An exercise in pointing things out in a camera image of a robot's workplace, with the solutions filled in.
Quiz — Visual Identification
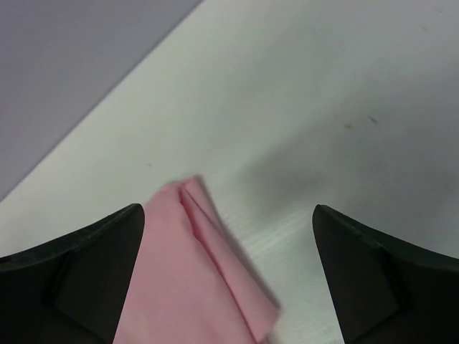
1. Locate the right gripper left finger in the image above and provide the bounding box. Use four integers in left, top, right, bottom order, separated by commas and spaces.
1, 204, 145, 343

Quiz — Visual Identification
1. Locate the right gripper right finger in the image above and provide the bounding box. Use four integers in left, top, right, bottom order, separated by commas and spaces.
312, 205, 458, 343

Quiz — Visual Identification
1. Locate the pink t shirt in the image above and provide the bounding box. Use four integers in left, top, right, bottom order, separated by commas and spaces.
115, 177, 278, 344

